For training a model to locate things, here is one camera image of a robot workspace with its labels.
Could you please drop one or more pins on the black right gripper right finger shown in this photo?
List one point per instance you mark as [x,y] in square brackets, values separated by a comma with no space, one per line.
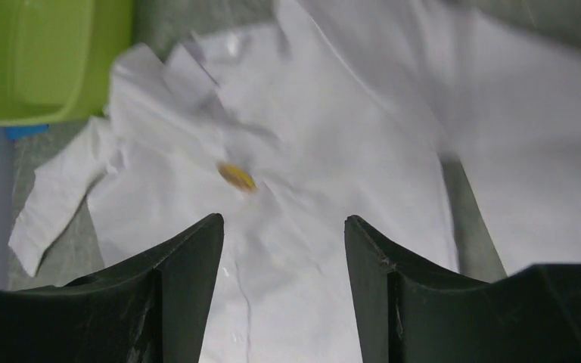
[409,309]

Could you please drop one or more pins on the white button-up shirt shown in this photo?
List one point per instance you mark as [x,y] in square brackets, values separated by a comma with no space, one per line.
[336,108]

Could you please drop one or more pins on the green plastic basin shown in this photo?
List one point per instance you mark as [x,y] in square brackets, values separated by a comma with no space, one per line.
[55,58]

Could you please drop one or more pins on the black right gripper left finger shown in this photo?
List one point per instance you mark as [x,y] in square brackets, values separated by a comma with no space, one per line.
[152,307]

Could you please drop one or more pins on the blue flat mat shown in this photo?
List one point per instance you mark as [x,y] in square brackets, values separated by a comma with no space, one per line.
[14,133]

